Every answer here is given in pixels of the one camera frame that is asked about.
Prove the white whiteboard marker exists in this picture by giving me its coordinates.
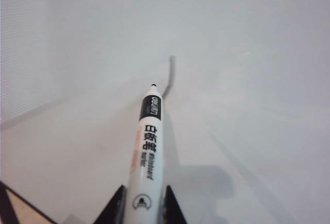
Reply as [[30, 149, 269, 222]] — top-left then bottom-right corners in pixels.
[[127, 82, 167, 224]]

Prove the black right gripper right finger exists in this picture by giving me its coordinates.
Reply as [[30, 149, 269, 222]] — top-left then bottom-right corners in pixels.
[[161, 184, 194, 224]]

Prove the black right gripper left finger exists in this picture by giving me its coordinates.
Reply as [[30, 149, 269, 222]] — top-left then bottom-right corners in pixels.
[[0, 181, 131, 224]]

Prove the large white glass whiteboard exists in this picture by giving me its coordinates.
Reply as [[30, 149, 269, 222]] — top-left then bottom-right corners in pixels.
[[0, 0, 330, 224]]

